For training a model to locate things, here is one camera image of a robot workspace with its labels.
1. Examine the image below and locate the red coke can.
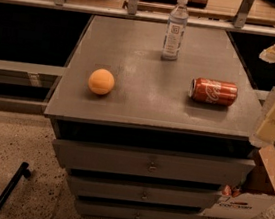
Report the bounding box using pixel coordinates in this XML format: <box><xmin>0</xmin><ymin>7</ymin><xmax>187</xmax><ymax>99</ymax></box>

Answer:
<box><xmin>189</xmin><ymin>77</ymin><xmax>238</xmax><ymax>106</ymax></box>

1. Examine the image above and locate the white cardboard box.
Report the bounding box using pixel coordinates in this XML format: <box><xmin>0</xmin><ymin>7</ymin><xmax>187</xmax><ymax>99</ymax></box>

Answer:
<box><xmin>202</xmin><ymin>145</ymin><xmax>275</xmax><ymax>219</ymax></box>

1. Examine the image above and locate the top grey drawer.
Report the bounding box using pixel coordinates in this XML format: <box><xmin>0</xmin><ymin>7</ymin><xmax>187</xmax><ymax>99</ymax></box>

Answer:
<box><xmin>52</xmin><ymin>139</ymin><xmax>254</xmax><ymax>186</ymax></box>

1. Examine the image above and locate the grey drawer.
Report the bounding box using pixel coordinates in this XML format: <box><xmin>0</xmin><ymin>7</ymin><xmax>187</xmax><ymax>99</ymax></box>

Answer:
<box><xmin>74</xmin><ymin>199</ymin><xmax>202</xmax><ymax>219</ymax></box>
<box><xmin>67</xmin><ymin>176</ymin><xmax>220</xmax><ymax>209</ymax></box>
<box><xmin>52</xmin><ymin>139</ymin><xmax>254</xmax><ymax>186</ymax></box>

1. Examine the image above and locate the clear plastic water bottle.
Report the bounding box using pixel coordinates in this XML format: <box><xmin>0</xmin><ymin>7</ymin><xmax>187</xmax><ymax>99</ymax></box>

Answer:
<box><xmin>161</xmin><ymin>0</ymin><xmax>188</xmax><ymax>61</ymax></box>

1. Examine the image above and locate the grey drawer cabinet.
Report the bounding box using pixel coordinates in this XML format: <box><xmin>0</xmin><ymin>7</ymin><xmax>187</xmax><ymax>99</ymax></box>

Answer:
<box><xmin>45</xmin><ymin>16</ymin><xmax>261</xmax><ymax>218</ymax></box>

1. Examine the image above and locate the orange ball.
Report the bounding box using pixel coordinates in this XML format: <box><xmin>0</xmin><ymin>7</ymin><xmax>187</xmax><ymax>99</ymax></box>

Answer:
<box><xmin>88</xmin><ymin>68</ymin><xmax>115</xmax><ymax>95</ymax></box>

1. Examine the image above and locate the middle grey drawer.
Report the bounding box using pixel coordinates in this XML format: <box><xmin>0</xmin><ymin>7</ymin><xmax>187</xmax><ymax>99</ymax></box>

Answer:
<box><xmin>67</xmin><ymin>176</ymin><xmax>220</xmax><ymax>209</ymax></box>

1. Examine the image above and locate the bottom grey drawer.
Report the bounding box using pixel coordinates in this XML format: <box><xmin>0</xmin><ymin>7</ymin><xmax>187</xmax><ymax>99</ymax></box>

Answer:
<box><xmin>74</xmin><ymin>199</ymin><xmax>202</xmax><ymax>219</ymax></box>

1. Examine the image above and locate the black metal stand leg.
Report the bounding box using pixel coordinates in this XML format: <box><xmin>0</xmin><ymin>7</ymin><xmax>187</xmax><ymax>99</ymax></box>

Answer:
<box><xmin>0</xmin><ymin>162</ymin><xmax>31</xmax><ymax>210</ymax></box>

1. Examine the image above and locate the grey metal shelf rail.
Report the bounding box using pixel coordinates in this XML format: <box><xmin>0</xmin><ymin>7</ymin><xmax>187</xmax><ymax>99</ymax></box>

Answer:
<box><xmin>0</xmin><ymin>0</ymin><xmax>275</xmax><ymax>37</ymax></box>

